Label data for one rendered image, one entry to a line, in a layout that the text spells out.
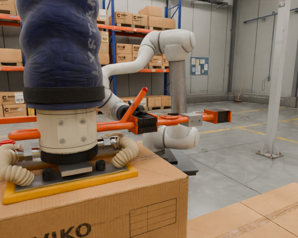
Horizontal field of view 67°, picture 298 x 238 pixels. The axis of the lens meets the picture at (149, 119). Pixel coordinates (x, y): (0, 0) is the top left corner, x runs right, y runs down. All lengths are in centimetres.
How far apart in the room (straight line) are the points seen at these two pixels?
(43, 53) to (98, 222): 44
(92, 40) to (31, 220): 46
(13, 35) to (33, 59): 853
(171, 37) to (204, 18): 1090
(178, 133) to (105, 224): 92
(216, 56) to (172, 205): 1203
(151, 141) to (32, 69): 105
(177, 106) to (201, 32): 1066
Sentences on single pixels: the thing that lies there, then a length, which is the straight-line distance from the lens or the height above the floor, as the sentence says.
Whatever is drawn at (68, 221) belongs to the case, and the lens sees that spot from 62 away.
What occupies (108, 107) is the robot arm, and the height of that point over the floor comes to 120.
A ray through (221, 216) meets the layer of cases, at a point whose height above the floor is 54.
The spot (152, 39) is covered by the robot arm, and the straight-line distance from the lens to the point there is 141.
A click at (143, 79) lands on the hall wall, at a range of 1010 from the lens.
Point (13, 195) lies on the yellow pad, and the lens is 64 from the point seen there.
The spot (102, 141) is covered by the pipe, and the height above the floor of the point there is 113.
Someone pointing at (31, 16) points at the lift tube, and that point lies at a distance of 66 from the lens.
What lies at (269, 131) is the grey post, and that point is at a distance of 432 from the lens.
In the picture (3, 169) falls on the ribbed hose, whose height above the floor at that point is 112.
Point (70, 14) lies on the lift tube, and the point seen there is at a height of 149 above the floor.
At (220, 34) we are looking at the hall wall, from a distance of 1282.
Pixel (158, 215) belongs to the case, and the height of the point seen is 95.
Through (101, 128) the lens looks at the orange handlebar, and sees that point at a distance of 73.
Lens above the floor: 134
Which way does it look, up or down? 11 degrees down
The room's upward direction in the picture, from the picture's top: straight up
